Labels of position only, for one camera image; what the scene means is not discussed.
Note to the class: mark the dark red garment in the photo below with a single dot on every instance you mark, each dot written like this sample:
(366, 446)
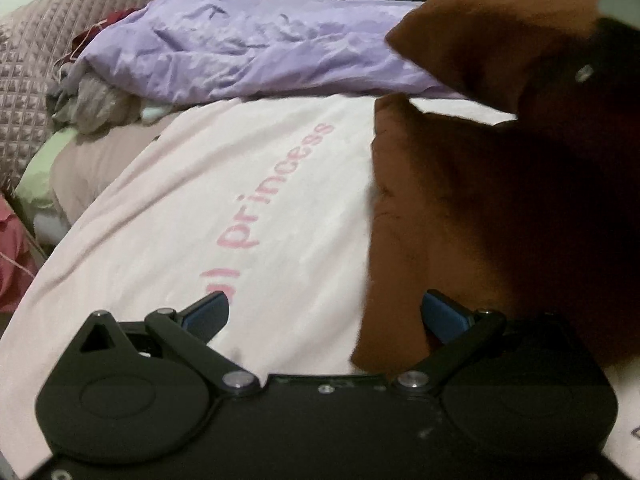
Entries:
(85, 37)

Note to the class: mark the grey clothes pile on bed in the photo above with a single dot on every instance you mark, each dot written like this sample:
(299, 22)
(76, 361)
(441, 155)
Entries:
(92, 105)

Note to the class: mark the purple duvet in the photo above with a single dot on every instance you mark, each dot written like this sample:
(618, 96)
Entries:
(190, 52)

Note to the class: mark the quilted mauve headboard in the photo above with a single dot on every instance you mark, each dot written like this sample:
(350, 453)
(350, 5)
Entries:
(33, 38)

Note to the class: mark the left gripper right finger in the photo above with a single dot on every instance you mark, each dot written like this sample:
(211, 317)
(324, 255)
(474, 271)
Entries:
(455, 333)

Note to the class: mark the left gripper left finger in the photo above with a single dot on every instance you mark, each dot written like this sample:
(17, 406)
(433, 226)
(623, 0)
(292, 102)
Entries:
(186, 335)

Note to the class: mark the green pillow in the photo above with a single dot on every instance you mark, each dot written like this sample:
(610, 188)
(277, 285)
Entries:
(34, 189)

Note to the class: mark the brown padded jacket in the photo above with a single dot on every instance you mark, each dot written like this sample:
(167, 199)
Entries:
(515, 217)

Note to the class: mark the pink princess blanket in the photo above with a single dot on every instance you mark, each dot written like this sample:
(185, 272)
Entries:
(271, 202)

